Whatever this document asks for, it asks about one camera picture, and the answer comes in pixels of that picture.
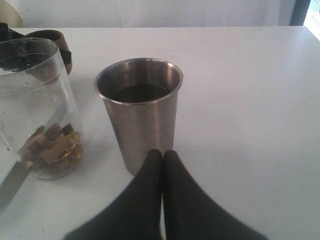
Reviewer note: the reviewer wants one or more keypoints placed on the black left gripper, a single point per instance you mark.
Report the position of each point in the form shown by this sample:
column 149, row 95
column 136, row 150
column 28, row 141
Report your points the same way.
column 7, row 33

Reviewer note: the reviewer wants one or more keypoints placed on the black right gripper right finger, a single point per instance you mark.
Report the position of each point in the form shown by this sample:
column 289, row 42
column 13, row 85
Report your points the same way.
column 190, row 214

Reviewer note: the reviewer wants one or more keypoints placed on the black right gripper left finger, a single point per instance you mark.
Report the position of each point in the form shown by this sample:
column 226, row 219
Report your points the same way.
column 135, row 214

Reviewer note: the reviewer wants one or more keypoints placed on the brown wooden cup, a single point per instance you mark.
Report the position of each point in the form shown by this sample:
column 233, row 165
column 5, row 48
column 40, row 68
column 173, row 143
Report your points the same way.
column 55, row 36

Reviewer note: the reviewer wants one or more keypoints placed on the stainless steel cup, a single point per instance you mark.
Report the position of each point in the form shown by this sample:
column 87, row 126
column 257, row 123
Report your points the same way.
column 141, row 98

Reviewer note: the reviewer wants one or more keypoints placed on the clear plastic shaker cup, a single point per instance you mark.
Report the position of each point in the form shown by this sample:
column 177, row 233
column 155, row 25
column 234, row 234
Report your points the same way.
column 34, row 91

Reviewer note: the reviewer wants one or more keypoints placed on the white plastic tray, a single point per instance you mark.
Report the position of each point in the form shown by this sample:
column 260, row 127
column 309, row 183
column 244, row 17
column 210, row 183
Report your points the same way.
column 11, row 184

